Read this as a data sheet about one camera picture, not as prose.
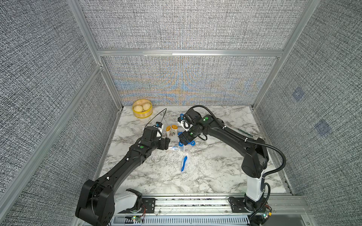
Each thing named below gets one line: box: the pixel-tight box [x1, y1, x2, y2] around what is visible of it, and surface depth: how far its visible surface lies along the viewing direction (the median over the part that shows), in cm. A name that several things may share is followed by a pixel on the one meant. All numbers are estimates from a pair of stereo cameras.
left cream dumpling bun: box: [133, 104, 143, 113], surface depth 112 cm
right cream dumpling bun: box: [142, 103, 151, 111], surface depth 115 cm
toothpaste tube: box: [168, 145, 179, 151], surface depth 97 cm
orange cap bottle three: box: [171, 124, 178, 137], surface depth 97 cm
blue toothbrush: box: [181, 155, 188, 172], surface depth 90 cm
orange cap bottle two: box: [165, 125, 172, 138], surface depth 95 cm
